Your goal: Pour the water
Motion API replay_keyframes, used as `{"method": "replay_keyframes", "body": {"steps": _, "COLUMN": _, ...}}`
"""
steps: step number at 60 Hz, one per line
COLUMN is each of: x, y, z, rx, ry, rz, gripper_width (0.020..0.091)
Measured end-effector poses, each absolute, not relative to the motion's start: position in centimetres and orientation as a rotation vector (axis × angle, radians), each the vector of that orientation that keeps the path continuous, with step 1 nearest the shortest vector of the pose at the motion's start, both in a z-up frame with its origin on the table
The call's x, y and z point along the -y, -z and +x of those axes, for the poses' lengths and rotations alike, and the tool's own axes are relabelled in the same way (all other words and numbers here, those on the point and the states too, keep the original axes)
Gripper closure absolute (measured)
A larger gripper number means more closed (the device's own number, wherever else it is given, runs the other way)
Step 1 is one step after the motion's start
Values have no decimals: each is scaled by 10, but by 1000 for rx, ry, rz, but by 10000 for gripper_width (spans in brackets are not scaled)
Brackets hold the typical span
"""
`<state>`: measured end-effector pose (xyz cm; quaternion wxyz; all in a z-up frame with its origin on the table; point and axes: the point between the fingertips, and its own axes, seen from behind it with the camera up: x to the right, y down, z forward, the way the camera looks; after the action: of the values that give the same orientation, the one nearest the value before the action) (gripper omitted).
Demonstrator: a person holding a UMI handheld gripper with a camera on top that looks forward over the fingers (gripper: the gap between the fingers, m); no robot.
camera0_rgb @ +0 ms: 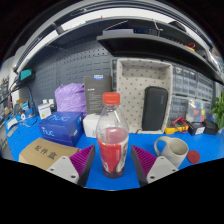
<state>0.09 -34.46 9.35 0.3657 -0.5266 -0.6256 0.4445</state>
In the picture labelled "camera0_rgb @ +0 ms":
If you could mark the grey small-parts drawer cabinet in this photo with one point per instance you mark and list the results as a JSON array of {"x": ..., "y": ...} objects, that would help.
[{"x": 186, "y": 85}]

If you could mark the white dotted tray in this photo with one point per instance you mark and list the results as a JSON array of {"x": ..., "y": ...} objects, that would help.
[{"x": 133, "y": 86}]

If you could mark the black pouch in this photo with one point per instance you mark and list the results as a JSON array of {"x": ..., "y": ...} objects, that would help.
[{"x": 211, "y": 127}]

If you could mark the dark grey flat box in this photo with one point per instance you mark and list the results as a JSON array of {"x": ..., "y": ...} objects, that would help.
[{"x": 95, "y": 91}]

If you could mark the clear organizer with coloured parts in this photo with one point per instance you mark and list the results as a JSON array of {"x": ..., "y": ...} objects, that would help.
[{"x": 198, "y": 110}]

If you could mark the small white box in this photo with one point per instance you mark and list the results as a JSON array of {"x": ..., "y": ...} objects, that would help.
[{"x": 90, "y": 126}]

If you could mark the small white sign card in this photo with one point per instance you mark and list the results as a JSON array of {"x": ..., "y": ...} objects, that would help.
[{"x": 44, "y": 111}]

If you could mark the blue cardboard box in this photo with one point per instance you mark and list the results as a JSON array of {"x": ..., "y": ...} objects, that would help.
[{"x": 61, "y": 128}]

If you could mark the purple plastic bag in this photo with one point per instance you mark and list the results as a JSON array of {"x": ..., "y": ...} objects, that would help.
[{"x": 70, "y": 99}]

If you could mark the flat round red coaster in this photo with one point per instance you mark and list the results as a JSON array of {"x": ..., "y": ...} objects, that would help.
[{"x": 193, "y": 157}]

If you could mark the white ceramic mug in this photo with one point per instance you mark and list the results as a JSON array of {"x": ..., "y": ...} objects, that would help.
[{"x": 175, "y": 151}]

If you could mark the black box with white label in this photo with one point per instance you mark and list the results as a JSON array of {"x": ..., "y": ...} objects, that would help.
[{"x": 196, "y": 129}]

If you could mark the yellow multimeter with red leads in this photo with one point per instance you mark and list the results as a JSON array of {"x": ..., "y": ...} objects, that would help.
[{"x": 173, "y": 129}]

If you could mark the black zippered case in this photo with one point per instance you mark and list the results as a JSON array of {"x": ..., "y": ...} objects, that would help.
[{"x": 155, "y": 108}]

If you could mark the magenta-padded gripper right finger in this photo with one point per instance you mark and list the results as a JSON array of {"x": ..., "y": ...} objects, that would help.
[{"x": 160, "y": 168}]

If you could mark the clear red-capped drink bottle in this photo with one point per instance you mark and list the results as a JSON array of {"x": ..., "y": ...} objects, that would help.
[{"x": 112, "y": 150}]

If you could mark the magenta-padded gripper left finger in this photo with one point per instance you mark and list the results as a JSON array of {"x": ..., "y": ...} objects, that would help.
[{"x": 63, "y": 168}]

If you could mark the brown cardboard box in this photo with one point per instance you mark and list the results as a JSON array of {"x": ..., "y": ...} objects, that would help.
[{"x": 46, "y": 151}]

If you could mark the dark overhead shelf unit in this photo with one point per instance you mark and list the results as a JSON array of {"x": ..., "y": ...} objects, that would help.
[{"x": 143, "y": 45}]

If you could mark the potted green plant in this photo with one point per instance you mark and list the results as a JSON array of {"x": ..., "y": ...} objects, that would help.
[{"x": 219, "y": 110}]

